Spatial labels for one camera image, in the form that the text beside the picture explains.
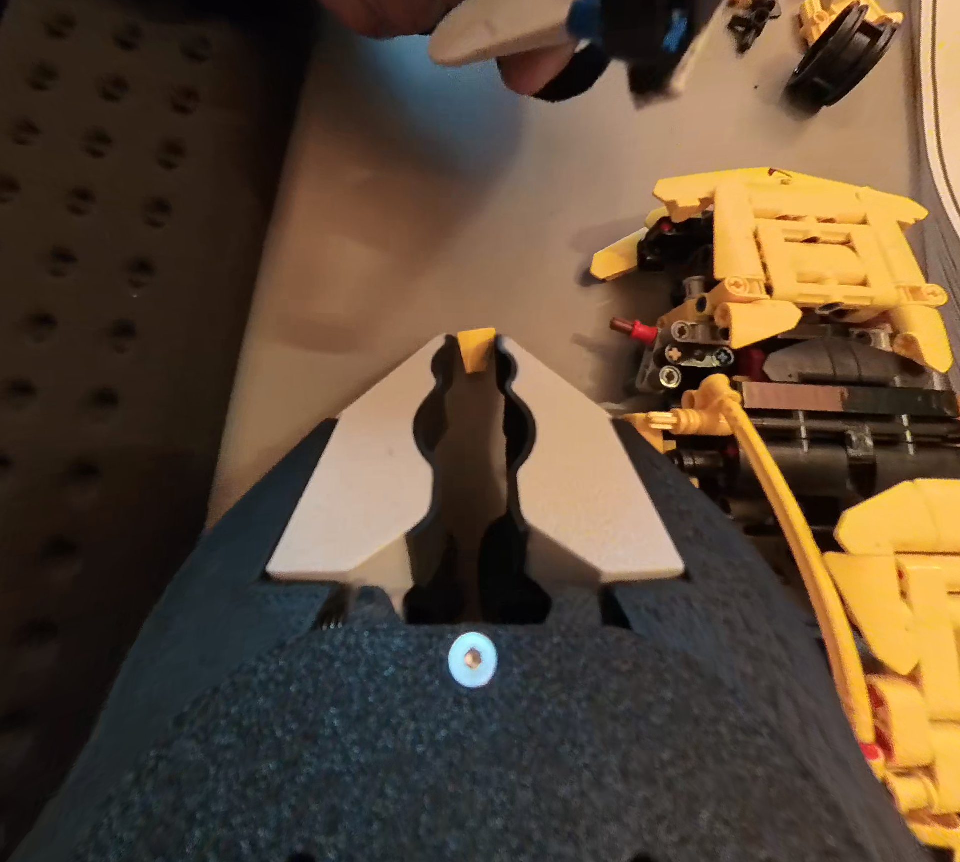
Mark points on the dark perforated chair seat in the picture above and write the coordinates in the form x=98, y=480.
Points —
x=112, y=277

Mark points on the black toy wheel rim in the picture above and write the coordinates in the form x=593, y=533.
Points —
x=832, y=64

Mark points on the grey instruction booklet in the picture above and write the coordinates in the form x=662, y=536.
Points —
x=937, y=52

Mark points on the black brick assembly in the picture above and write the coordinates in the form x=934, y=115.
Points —
x=637, y=15

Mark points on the grey desk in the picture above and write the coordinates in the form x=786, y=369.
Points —
x=450, y=202

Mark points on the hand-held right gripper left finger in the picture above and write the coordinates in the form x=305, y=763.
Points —
x=360, y=502

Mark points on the small yellow brick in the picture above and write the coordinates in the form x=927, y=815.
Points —
x=477, y=348

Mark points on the yellow toy brick car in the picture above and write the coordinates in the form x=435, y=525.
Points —
x=810, y=255

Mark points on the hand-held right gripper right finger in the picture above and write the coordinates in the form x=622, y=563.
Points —
x=592, y=502

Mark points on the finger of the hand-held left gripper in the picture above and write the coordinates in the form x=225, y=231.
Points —
x=705, y=41
x=525, y=7

